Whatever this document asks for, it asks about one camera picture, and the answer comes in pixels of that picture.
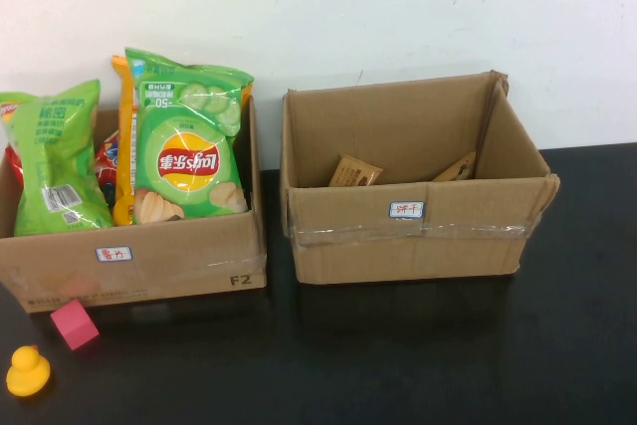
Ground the yellow rubber duck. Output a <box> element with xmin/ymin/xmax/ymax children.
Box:
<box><xmin>5</xmin><ymin>343</ymin><xmax>53</xmax><ymax>398</ymax></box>

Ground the cardboard box with F2 print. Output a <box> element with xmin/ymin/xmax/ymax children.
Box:
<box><xmin>0</xmin><ymin>94</ymin><xmax>269</xmax><ymax>315</ymax></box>

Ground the green Lay's cucumber chip bag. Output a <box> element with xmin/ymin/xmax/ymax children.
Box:
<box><xmin>123</xmin><ymin>46</ymin><xmax>255</xmax><ymax>226</ymax></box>

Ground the pink cube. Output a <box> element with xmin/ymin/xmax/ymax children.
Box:
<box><xmin>50</xmin><ymin>299</ymin><xmax>101</xmax><ymax>350</ymax></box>

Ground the brown biscuit packet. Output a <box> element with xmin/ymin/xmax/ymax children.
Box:
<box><xmin>327</xmin><ymin>153</ymin><xmax>384</xmax><ymax>188</ymax></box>
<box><xmin>430</xmin><ymin>150</ymin><xmax>478</xmax><ymax>183</ymax></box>

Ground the taped cardboard box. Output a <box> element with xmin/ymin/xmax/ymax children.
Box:
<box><xmin>279</xmin><ymin>70</ymin><xmax>561</xmax><ymax>286</ymax></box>

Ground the orange fries snack bag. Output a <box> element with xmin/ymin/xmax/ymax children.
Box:
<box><xmin>109</xmin><ymin>54</ymin><xmax>255</xmax><ymax>228</ymax></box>

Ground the green chip bag with barcode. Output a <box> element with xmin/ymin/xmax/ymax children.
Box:
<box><xmin>0</xmin><ymin>79</ymin><xmax>114</xmax><ymax>238</ymax></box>

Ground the red and blue snack bag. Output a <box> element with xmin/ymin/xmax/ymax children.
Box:
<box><xmin>93</xmin><ymin>128</ymin><xmax>123</xmax><ymax>210</ymax></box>

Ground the white label with red writing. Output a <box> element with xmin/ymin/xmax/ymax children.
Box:
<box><xmin>96</xmin><ymin>245</ymin><xmax>134</xmax><ymax>264</ymax></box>
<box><xmin>389</xmin><ymin>200</ymin><xmax>426</xmax><ymax>221</ymax></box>

